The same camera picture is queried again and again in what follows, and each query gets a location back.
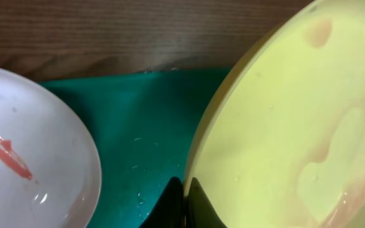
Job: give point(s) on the white pink plate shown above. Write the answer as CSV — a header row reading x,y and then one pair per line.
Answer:
x,y
50,172

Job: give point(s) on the yellow green plate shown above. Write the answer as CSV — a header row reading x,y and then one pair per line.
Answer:
x,y
282,141

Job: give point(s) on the teal plastic tray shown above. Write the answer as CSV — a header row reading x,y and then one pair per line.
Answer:
x,y
143,125

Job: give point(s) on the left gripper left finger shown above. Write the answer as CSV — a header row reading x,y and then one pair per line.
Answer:
x,y
168,210

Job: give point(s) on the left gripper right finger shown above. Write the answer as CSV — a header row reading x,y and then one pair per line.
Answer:
x,y
199,210

